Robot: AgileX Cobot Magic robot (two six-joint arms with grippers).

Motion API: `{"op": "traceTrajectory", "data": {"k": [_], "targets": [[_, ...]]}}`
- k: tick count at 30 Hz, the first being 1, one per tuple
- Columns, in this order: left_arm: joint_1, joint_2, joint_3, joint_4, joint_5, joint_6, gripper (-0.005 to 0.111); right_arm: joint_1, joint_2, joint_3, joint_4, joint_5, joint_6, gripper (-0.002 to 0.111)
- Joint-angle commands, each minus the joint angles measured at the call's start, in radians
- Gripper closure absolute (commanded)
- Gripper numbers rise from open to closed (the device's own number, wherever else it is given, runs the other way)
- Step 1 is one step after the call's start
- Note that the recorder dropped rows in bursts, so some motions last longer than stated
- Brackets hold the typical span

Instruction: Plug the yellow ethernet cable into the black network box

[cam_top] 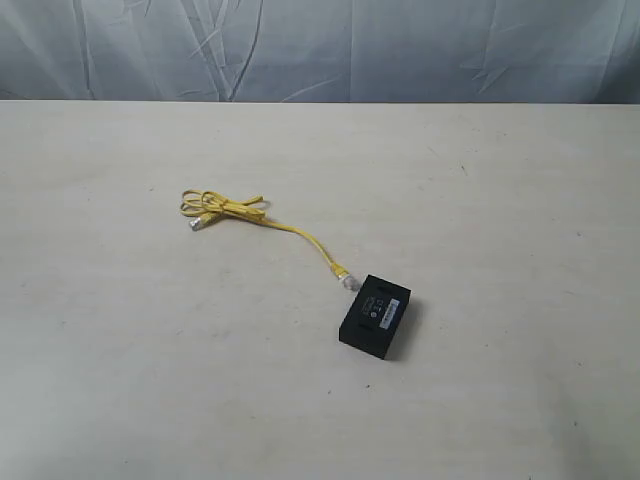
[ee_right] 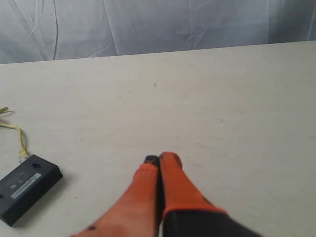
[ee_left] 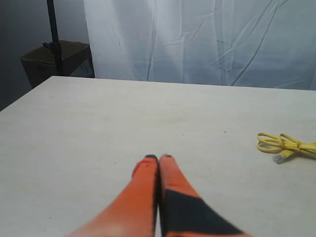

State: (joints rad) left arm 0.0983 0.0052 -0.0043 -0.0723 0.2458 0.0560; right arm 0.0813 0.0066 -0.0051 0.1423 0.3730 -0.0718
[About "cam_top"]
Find grey backdrop cloth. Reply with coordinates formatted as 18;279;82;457
1;1;639;104

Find small black box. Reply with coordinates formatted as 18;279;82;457
338;275;411;360

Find yellow ethernet cable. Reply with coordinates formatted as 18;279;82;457
180;189;359;292

